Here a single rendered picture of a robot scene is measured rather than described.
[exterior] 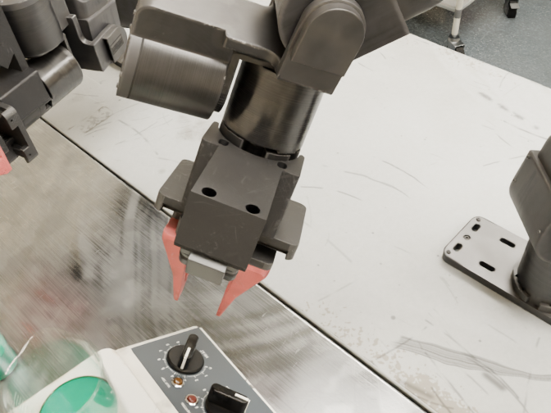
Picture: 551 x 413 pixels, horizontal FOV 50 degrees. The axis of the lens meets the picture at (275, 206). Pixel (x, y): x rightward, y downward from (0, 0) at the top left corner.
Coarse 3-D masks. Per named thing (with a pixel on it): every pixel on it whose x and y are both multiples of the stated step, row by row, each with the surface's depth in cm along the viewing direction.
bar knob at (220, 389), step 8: (216, 384) 47; (216, 392) 46; (224, 392) 47; (232, 392) 47; (208, 400) 47; (216, 400) 47; (224, 400) 47; (232, 400) 46; (240, 400) 46; (248, 400) 47; (208, 408) 47; (216, 408) 47; (224, 408) 47; (232, 408) 47; (240, 408) 47
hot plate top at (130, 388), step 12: (108, 348) 48; (108, 360) 47; (120, 360) 47; (108, 372) 46; (120, 372) 46; (132, 372) 46; (120, 384) 45; (132, 384) 45; (132, 396) 45; (144, 396) 44; (132, 408) 44; (144, 408) 44; (156, 408) 44
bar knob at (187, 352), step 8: (192, 336) 51; (192, 344) 50; (168, 352) 50; (176, 352) 51; (184, 352) 49; (192, 352) 49; (200, 352) 52; (168, 360) 50; (176, 360) 50; (184, 360) 49; (192, 360) 50; (200, 360) 51; (176, 368) 49; (184, 368) 49; (192, 368) 50; (200, 368) 50
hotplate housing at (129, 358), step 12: (168, 336) 53; (120, 348) 50; (132, 360) 49; (228, 360) 53; (144, 372) 48; (240, 372) 52; (144, 384) 47; (156, 384) 47; (156, 396) 47; (168, 408) 46
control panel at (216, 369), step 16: (176, 336) 53; (144, 352) 50; (160, 352) 50; (208, 352) 52; (160, 368) 49; (208, 368) 51; (224, 368) 51; (160, 384) 47; (192, 384) 49; (208, 384) 49; (224, 384) 50; (240, 384) 50; (176, 400) 47; (256, 400) 49
